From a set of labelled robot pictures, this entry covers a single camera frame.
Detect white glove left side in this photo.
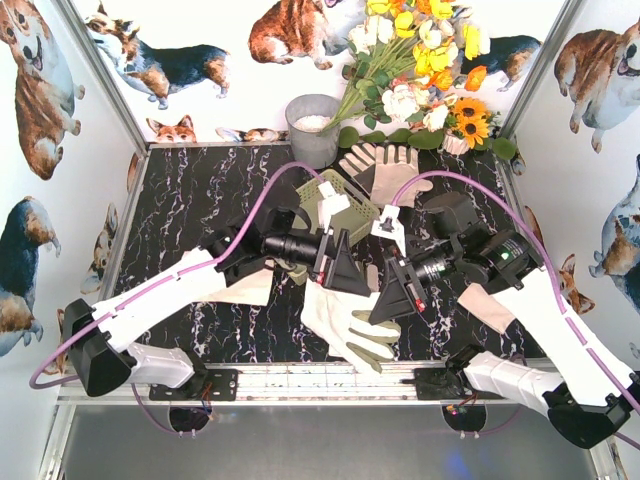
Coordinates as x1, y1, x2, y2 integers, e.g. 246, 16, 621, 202
197, 260, 275, 306

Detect white glove back right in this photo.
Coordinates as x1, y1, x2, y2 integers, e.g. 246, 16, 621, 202
370, 144, 420, 208

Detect artificial flower bouquet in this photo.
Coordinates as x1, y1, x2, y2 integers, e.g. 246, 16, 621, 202
331, 1, 524, 160

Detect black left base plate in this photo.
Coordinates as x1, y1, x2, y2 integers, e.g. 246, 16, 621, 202
149, 368, 239, 401

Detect small white flower pot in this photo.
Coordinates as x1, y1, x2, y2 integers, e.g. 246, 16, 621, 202
442, 131, 470, 156

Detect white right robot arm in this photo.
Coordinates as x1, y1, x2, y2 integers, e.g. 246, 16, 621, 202
370, 192, 639, 449

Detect white glove green fingers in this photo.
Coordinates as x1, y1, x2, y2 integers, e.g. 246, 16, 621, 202
299, 282, 402, 375

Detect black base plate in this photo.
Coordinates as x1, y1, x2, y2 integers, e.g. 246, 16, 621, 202
402, 368, 502, 400
149, 368, 239, 401

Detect white glove right side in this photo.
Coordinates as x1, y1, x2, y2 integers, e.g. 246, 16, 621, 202
457, 283, 515, 334

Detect aluminium front rail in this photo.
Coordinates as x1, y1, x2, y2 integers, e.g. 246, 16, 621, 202
55, 360, 601, 407

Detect pale green storage basket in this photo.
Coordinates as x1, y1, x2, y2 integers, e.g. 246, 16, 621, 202
296, 169, 379, 247

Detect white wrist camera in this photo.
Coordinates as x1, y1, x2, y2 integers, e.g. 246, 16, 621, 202
317, 181, 350, 233
371, 205, 407, 258

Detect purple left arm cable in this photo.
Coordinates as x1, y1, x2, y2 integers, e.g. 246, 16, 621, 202
29, 160, 331, 436

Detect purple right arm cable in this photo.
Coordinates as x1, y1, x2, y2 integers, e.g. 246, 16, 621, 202
392, 169, 640, 446

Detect white glove grey patch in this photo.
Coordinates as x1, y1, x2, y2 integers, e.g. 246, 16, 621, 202
363, 264, 380, 293

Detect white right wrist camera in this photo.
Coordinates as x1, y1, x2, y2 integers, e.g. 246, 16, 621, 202
371, 205, 407, 258

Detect striped glove back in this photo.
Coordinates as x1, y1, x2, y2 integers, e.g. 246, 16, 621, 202
339, 143, 376, 195

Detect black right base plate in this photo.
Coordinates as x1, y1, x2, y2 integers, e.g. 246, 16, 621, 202
402, 368, 502, 400

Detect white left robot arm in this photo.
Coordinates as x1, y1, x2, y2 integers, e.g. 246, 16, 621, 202
62, 208, 371, 398

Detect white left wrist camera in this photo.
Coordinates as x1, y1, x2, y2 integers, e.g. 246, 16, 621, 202
317, 181, 350, 233

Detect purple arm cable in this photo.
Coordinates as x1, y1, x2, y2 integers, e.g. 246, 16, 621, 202
392, 169, 640, 446
29, 160, 331, 436

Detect grey metal bucket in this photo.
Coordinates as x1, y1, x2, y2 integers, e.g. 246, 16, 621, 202
285, 94, 340, 170

